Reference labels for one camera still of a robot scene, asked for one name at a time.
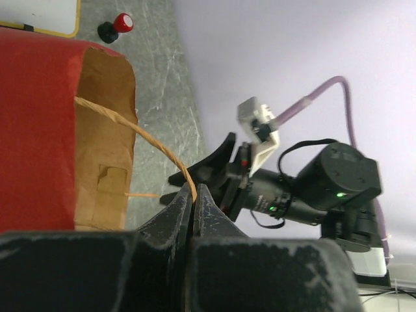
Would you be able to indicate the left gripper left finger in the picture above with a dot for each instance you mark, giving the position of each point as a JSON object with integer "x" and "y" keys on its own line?
{"x": 140, "y": 270}

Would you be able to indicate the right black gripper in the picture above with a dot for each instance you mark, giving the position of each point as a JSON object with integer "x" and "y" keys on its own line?
{"x": 229, "y": 198}

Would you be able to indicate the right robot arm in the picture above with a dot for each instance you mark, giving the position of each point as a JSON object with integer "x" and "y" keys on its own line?
{"x": 336, "y": 190}

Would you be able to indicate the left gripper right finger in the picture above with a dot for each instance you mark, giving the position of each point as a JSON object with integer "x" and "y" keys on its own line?
{"x": 230, "y": 271}

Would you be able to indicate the small whiteboard with stand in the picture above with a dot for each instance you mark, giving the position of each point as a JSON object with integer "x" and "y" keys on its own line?
{"x": 54, "y": 17}

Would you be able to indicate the red paper bag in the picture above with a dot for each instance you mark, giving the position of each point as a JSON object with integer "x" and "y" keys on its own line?
{"x": 68, "y": 129}

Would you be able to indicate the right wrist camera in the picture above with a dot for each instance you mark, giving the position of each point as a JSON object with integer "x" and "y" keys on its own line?
{"x": 255, "y": 119}

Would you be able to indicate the red black stamp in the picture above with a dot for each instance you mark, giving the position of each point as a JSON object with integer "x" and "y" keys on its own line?
{"x": 109, "y": 32}

